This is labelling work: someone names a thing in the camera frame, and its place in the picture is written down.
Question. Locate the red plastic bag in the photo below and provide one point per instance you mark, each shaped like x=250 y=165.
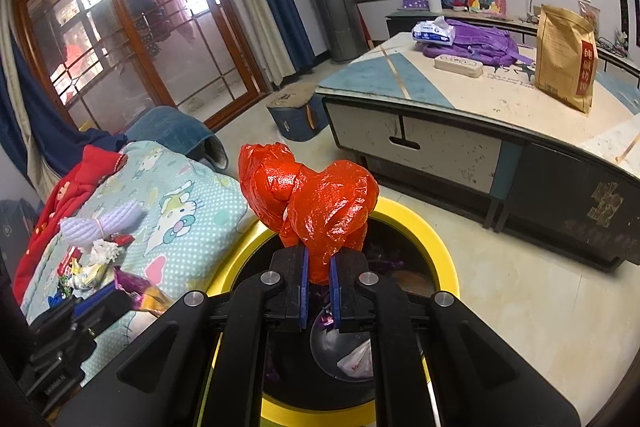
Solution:
x=325 y=210

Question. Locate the purple snack wrapper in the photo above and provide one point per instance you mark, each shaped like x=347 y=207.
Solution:
x=145 y=295

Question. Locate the marble top coffee table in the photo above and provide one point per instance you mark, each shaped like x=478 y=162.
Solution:
x=496 y=149

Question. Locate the black tv cabinet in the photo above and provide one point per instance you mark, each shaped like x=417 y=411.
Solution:
x=403 y=20

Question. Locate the red blanket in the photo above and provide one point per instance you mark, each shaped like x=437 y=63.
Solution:
x=64 y=201

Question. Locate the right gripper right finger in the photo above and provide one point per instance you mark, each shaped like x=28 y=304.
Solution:
x=435 y=362

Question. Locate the hello kitty teal quilt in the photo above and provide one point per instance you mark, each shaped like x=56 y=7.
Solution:
x=193 y=217

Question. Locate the brown paper snack bag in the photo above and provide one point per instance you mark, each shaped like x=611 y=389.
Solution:
x=566 y=57

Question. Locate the blue curtain left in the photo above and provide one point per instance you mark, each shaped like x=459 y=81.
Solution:
x=42 y=145

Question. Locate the small blue storage stool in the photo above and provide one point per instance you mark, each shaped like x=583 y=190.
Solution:
x=298 y=112

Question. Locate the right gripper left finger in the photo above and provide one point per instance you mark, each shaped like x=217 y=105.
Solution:
x=202 y=363

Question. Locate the red snack bar wrapper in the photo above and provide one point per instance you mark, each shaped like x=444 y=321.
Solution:
x=121 y=240

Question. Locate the lavender foam fruit net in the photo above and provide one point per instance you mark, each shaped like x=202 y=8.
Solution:
x=82 y=232

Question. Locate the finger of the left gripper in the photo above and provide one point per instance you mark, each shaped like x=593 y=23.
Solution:
x=97 y=312

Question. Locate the red cylindrical bottle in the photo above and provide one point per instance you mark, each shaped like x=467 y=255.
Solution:
x=66 y=265

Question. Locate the dark sofa cushion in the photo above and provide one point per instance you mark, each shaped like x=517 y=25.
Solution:
x=17 y=222

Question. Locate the tissue pack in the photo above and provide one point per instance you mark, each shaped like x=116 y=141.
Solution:
x=437 y=31

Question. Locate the purple cloth bag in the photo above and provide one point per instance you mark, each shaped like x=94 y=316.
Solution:
x=489 y=45

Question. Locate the wooden glass sliding door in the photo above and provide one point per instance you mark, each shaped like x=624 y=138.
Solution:
x=105 y=62

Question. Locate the white foam fruit net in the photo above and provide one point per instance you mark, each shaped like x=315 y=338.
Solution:
x=104 y=252

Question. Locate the yellow white snack packet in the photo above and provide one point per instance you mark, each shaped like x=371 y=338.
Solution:
x=81 y=280

